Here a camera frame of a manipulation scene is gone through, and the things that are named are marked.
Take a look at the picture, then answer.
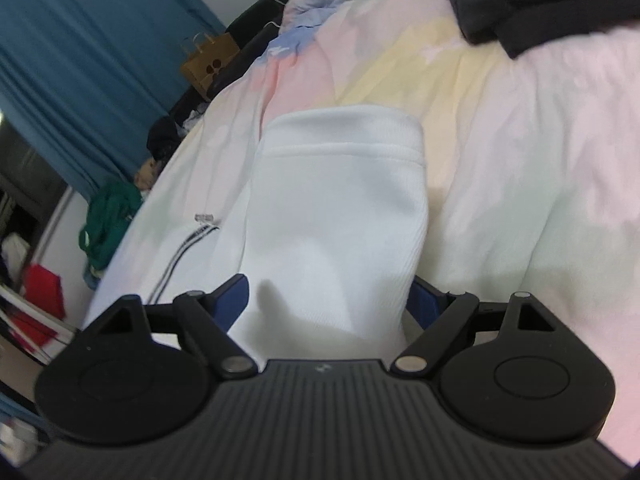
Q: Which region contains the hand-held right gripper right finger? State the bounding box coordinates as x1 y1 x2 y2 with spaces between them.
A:
390 277 558 377

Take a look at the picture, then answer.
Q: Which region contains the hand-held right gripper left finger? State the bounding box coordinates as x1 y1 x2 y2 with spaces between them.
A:
82 273 260 380

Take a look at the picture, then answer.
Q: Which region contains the white striped garment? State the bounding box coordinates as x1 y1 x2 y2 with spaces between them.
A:
85 180 251 328

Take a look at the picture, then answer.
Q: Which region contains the green cloth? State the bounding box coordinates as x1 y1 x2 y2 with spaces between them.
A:
78 181 146 272

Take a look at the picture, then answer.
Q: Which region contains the pastel patterned bed sheet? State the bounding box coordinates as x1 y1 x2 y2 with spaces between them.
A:
82 0 640 466

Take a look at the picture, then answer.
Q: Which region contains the red cloth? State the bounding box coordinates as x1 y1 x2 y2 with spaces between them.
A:
10 263 67 348

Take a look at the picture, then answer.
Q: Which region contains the brown paper bag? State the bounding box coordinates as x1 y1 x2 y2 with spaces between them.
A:
180 32 241 102

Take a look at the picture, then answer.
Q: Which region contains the blue curtain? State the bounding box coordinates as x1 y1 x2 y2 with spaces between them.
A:
0 0 227 201

